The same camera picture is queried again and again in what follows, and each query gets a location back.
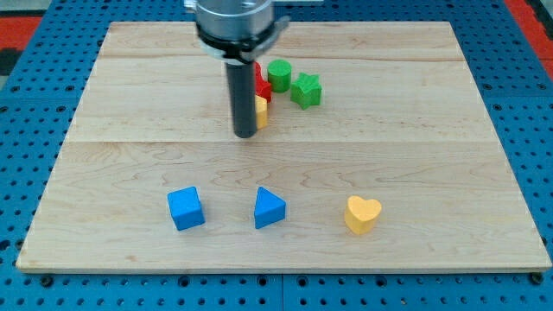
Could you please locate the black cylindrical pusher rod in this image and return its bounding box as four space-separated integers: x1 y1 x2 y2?
226 63 257 138

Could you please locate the yellow hexagon block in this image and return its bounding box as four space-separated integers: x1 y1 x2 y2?
255 95 268 130

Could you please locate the green star block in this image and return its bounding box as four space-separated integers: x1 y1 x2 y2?
290 73 322 110

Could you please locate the red wooden block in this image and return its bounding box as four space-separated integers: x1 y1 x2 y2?
255 62 272 103

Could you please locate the green cylinder block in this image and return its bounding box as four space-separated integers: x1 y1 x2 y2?
267 59 292 93

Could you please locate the blue triangle block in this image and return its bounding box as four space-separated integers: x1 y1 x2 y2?
254 187 286 229

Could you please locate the blue cube block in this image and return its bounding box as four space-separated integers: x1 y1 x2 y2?
167 187 205 231

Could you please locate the light wooden board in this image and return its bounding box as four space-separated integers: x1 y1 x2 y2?
16 22 551 274

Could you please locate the yellow heart block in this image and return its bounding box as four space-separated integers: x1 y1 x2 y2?
344 195 382 235

